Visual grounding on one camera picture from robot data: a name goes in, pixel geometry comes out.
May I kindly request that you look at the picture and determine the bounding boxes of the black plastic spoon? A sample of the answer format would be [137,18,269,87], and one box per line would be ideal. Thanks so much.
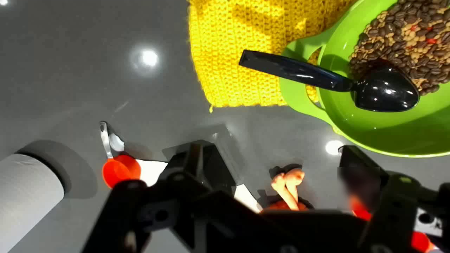
[237,48,421,112]

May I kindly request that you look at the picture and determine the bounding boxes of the coffee beans pile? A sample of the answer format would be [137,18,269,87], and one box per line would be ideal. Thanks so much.
[348,0,450,96]

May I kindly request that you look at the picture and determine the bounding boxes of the orange white plush toy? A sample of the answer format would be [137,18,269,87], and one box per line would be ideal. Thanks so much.
[261,162,314,215]

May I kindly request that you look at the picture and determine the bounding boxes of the white cylinder speaker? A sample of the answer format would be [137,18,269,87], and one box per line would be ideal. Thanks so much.
[0,152,67,253]

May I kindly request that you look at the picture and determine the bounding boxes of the white paper sheet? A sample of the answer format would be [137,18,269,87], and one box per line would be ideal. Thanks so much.
[134,157,264,215]

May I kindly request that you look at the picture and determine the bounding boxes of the small red measuring cup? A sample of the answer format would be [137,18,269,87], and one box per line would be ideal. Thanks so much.
[348,194,373,222]

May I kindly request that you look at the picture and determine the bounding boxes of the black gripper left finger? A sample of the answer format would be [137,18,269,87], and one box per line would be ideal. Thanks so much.
[82,139,264,253]

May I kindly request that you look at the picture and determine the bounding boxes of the large green mixing bowl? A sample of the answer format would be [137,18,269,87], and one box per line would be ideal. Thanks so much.
[278,0,450,159]

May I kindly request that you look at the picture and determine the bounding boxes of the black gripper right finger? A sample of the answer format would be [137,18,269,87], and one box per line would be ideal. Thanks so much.
[336,143,450,253]

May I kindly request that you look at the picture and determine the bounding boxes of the yellow knitted cloth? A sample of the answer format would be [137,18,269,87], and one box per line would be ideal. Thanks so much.
[186,0,357,114]

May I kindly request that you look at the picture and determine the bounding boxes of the red scoop silver handle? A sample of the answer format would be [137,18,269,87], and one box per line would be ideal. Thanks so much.
[98,120,141,190]

